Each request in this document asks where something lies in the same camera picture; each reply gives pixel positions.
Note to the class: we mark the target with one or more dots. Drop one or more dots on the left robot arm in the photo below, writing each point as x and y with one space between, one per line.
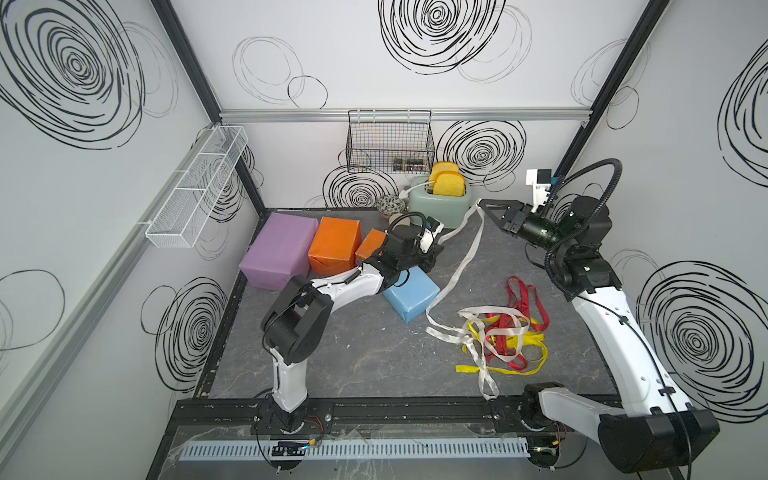
295 323

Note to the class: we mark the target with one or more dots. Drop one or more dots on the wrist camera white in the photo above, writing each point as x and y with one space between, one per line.
429 238
540 180

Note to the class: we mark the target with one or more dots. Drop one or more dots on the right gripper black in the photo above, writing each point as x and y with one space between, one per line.
514 210

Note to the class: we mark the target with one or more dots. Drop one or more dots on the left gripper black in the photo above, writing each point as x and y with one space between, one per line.
429 257

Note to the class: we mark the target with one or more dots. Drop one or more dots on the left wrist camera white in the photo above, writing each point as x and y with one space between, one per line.
429 238

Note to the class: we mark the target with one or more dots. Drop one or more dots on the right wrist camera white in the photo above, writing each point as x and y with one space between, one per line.
540 180

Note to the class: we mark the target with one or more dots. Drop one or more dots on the front yellow sponge toast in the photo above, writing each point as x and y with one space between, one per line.
451 184

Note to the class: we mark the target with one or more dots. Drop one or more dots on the yellow sponge toast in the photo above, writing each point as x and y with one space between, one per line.
451 184
443 167

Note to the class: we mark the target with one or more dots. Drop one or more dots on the orange box red ribbon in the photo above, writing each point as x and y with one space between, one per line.
334 245

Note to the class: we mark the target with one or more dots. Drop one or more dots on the yellow ribbon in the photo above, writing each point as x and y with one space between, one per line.
505 354

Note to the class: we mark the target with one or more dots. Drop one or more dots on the mint green toaster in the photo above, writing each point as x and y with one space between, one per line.
449 210

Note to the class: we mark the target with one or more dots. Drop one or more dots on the white mesh wall shelf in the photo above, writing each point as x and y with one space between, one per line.
206 190

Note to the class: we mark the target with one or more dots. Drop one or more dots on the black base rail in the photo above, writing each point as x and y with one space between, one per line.
505 414

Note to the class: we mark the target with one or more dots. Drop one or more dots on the grey slotted cable duct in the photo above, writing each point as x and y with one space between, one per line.
356 449

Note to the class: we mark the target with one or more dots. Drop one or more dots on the patterned ceramic bowl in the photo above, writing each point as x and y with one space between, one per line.
390 205

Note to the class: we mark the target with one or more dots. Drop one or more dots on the rear yellow sponge toast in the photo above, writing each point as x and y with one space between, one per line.
443 167

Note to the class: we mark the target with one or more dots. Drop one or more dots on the purple gift box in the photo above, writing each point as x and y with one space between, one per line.
280 251

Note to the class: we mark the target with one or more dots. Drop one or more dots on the small jar with beige lid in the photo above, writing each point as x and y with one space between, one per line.
393 218

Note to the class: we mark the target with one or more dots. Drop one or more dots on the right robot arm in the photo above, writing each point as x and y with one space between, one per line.
656 425

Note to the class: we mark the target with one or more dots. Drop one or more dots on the spice jars in basket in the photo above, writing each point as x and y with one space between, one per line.
407 165

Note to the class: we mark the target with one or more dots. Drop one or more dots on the blue gift box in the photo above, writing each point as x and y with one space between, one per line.
412 294

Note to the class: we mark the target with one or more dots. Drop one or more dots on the black wire basket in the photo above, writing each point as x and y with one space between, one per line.
376 137

